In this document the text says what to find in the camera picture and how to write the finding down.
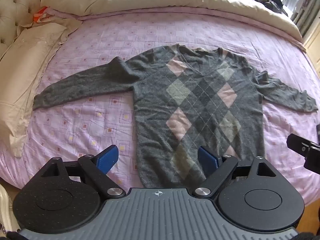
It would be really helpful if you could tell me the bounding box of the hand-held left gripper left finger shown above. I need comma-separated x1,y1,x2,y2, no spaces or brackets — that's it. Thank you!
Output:
39,145,126,199

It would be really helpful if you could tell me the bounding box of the grey argyle sweater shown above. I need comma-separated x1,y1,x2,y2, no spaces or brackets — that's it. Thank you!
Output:
33,44,319,188

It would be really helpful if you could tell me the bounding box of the beige tufted headboard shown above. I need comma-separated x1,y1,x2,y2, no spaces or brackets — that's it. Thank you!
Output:
0,0,52,53

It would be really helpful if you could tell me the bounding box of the cream pillow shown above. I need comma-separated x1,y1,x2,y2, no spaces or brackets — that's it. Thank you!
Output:
0,18,83,158

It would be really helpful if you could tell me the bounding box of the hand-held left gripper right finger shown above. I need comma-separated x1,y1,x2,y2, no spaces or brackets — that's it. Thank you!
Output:
192,146,277,199

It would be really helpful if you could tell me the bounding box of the pink patterned bed sheet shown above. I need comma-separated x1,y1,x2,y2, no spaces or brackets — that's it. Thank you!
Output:
0,9,320,202

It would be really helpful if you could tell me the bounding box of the orange white cloth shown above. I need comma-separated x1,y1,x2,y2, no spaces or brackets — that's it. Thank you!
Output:
33,6,50,23

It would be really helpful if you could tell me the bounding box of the patterned curtain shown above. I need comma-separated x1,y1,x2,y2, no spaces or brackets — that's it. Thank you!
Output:
281,0,320,37

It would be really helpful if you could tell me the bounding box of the cream wardrobe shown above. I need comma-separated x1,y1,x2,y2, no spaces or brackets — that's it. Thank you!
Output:
301,12,320,75

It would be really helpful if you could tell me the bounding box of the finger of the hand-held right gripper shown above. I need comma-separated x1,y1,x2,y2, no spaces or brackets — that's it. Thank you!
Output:
287,134,320,156

